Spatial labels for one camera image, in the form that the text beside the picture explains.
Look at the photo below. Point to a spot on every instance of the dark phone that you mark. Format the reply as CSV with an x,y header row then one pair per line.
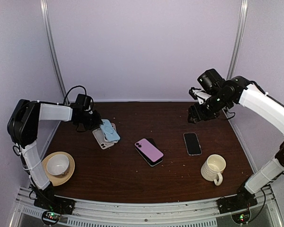
x,y
151,164

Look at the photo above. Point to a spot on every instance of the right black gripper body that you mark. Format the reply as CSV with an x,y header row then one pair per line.
x,y
209,112

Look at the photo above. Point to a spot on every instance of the left aluminium corner post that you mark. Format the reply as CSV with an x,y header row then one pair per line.
x,y
53,54

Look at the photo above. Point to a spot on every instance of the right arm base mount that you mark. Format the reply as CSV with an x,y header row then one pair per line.
x,y
236,205

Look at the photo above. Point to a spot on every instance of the white bowl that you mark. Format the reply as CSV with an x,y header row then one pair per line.
x,y
58,165

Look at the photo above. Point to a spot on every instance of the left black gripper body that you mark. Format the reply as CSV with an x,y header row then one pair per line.
x,y
90,121

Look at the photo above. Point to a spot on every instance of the purple phone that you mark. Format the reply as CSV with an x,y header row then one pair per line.
x,y
192,143
151,152

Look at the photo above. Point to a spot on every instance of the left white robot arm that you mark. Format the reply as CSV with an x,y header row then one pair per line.
x,y
23,128

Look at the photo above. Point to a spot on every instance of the pinkish beige phone case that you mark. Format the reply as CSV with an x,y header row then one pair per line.
x,y
113,125

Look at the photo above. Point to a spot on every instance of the aluminium corner post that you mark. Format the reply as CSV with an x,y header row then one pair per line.
x,y
238,38
53,54

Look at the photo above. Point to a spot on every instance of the tan saucer plate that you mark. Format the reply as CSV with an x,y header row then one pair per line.
x,y
59,180

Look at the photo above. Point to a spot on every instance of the right aluminium corner post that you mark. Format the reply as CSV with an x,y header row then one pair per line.
x,y
238,38

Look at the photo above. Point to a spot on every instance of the light blue phone case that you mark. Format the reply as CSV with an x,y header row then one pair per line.
x,y
109,132

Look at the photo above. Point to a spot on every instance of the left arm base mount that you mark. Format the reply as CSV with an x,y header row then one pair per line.
x,y
53,211

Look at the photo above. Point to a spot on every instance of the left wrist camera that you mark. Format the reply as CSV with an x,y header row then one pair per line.
x,y
90,110

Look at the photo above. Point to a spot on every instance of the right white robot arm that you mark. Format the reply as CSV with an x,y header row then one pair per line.
x,y
217,93

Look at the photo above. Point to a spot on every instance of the cream ribbed mug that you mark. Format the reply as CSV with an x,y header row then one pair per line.
x,y
213,168

